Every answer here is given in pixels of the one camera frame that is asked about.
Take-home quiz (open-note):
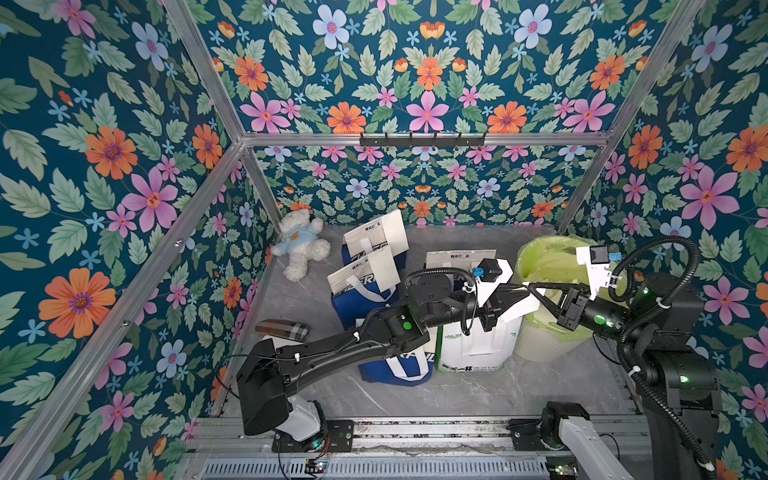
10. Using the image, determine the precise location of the white trash bin green liner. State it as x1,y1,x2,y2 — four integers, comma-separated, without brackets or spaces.
512,233,628,363

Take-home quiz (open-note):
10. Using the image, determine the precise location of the white bag green top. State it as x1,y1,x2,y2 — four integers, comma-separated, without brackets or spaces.
435,317,522,372

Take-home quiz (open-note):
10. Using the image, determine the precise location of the blue white tote bag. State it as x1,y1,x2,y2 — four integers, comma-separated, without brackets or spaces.
341,210,409,270
358,347,434,387

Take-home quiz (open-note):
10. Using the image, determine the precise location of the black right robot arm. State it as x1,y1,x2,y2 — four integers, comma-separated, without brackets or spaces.
512,235,722,479

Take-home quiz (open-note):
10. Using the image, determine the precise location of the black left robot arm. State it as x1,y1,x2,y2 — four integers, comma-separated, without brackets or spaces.
235,267,538,441

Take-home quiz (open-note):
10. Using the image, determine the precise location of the middle right blue white bag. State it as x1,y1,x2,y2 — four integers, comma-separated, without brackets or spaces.
425,249,496,275

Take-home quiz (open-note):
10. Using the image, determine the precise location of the middle left blue white bag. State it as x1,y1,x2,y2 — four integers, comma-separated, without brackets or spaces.
327,245,401,330

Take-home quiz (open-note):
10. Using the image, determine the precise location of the white teddy bear blue shirt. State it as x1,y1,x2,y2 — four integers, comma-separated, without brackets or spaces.
270,209,331,282

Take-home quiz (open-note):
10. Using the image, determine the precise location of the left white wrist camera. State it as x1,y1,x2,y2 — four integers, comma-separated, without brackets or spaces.
472,258,513,305

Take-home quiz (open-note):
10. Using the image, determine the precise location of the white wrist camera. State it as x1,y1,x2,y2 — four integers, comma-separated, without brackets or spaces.
472,258,513,305
576,246,623,300

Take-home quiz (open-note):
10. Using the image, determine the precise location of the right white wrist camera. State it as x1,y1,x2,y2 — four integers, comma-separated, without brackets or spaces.
576,246,623,300

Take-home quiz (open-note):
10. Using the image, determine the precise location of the plaid box near wall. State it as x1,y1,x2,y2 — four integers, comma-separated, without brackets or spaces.
255,319,311,342

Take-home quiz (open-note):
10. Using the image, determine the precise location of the black wall hook rail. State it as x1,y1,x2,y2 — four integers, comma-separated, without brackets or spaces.
358,133,486,149

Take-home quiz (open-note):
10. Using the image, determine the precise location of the white pad near wall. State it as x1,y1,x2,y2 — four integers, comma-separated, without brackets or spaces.
261,335,298,349

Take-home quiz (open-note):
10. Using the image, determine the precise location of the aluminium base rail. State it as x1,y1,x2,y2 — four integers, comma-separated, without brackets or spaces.
176,414,654,479

